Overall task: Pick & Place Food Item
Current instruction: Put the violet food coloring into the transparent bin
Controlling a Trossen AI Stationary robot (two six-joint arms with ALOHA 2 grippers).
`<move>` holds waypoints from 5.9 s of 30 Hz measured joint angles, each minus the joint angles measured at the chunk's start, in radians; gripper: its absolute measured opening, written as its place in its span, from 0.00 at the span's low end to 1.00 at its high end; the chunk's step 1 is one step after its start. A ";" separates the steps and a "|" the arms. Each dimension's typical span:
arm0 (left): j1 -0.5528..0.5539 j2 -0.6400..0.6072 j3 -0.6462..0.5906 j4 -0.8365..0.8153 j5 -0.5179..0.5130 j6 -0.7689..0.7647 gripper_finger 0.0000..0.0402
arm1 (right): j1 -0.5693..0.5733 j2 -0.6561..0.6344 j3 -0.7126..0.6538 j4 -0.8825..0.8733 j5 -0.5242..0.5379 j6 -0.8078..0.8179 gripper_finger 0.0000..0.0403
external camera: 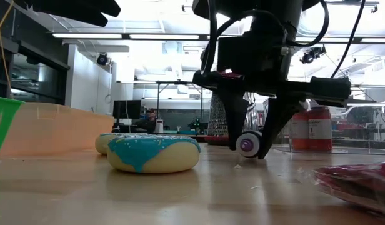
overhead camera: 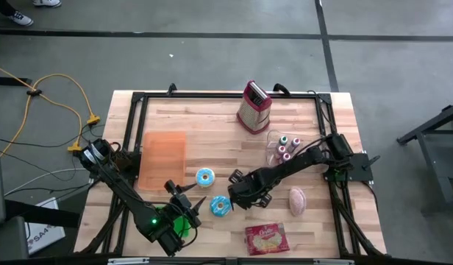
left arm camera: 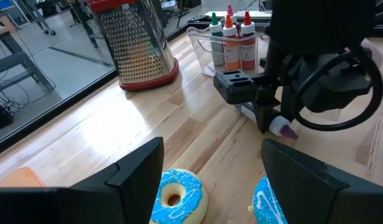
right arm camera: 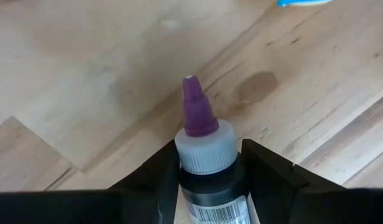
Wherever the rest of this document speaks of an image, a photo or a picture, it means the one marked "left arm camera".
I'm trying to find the orange translucent plastic bin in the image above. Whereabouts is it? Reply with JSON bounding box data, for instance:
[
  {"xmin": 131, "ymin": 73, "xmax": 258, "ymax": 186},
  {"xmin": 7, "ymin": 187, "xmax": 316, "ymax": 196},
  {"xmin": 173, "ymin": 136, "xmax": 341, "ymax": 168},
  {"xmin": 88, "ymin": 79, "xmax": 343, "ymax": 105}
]
[{"xmin": 0, "ymin": 166, "xmax": 45, "ymax": 188}]

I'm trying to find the grey metal workbench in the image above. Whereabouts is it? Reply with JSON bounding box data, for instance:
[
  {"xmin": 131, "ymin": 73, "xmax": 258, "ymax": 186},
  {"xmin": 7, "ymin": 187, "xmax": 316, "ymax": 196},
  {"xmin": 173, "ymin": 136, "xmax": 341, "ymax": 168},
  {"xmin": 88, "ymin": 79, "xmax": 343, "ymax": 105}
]
[{"xmin": 0, "ymin": 14, "xmax": 55, "ymax": 94}]

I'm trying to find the metal box grater red trim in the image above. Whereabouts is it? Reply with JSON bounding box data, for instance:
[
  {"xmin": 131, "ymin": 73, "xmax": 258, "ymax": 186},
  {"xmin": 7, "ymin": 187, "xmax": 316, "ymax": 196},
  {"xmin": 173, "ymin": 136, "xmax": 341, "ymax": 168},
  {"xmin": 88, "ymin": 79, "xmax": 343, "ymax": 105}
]
[{"xmin": 88, "ymin": 0, "xmax": 180, "ymax": 92}]

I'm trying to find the black wheeled stand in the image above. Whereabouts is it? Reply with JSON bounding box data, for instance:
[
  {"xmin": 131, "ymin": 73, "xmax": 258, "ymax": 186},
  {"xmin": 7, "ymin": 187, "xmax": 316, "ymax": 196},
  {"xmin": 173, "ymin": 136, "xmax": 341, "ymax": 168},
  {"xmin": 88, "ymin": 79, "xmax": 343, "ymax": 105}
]
[{"xmin": 23, "ymin": 0, "xmax": 57, "ymax": 36}]

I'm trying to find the small orange colouring bottle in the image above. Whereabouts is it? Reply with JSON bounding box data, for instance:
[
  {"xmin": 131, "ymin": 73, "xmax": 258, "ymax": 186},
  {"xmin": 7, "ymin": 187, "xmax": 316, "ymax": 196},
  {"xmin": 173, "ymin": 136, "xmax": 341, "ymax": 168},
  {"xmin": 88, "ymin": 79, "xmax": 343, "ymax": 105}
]
[{"xmin": 222, "ymin": 14, "xmax": 241, "ymax": 71}]

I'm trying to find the red candy colour bottle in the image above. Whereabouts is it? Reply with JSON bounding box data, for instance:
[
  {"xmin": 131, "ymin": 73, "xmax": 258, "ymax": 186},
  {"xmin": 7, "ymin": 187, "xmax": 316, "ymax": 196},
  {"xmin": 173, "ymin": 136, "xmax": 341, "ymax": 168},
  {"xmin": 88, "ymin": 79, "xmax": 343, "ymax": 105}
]
[{"xmin": 240, "ymin": 11, "xmax": 257, "ymax": 70}]

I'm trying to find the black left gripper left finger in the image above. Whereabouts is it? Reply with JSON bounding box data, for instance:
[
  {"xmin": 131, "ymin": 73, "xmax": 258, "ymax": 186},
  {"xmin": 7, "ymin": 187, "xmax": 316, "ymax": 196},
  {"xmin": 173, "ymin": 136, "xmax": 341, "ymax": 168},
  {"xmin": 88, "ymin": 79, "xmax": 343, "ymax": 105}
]
[{"xmin": 70, "ymin": 136, "xmax": 165, "ymax": 224}]

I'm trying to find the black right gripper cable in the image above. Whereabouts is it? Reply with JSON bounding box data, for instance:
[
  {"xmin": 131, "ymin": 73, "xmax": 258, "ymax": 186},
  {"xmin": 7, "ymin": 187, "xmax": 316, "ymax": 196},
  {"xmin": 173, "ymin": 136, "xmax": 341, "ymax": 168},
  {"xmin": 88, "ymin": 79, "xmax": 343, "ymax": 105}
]
[{"xmin": 292, "ymin": 51, "xmax": 383, "ymax": 132}]

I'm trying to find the clear plastic bin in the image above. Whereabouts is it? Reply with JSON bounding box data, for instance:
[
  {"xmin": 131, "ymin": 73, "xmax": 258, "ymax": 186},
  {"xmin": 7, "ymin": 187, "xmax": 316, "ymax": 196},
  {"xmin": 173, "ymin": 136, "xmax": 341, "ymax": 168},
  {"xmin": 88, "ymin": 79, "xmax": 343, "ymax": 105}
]
[{"xmin": 187, "ymin": 26, "xmax": 269, "ymax": 78}]

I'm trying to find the blue glazed donut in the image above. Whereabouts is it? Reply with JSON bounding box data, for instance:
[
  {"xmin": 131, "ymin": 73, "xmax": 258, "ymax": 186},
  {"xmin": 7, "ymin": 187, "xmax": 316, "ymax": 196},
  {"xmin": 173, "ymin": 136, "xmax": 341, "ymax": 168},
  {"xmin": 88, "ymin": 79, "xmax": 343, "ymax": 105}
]
[
  {"xmin": 252, "ymin": 175, "xmax": 288, "ymax": 224},
  {"xmin": 149, "ymin": 168, "xmax": 209, "ymax": 224}
]

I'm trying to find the black floor box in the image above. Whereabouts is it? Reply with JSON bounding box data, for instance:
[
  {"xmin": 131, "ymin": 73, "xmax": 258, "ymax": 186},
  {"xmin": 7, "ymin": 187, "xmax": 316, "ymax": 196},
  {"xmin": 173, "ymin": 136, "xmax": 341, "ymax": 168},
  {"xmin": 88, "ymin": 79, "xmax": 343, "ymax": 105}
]
[{"xmin": 0, "ymin": 98, "xmax": 14, "ymax": 133}]

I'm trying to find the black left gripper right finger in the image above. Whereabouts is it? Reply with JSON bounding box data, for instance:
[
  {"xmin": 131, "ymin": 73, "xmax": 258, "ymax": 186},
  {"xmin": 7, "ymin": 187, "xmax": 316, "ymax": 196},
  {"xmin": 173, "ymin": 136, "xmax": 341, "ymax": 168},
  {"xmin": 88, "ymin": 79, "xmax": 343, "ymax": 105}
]
[{"xmin": 261, "ymin": 138, "xmax": 383, "ymax": 224}]

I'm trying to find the small green colouring bottle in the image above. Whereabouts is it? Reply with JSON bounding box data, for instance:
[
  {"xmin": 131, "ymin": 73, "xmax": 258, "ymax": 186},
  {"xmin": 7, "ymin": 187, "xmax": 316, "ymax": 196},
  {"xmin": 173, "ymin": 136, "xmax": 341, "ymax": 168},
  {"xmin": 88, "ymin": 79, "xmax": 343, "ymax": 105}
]
[{"xmin": 209, "ymin": 12, "xmax": 226, "ymax": 67}]

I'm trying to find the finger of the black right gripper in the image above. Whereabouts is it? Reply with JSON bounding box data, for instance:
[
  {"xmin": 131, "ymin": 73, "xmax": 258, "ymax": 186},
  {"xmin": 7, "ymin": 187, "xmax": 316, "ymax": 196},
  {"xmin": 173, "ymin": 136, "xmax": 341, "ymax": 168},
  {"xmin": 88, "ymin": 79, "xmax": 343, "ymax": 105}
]
[
  {"xmin": 252, "ymin": 83, "xmax": 281, "ymax": 134},
  {"xmin": 280, "ymin": 93, "xmax": 297, "ymax": 123}
]

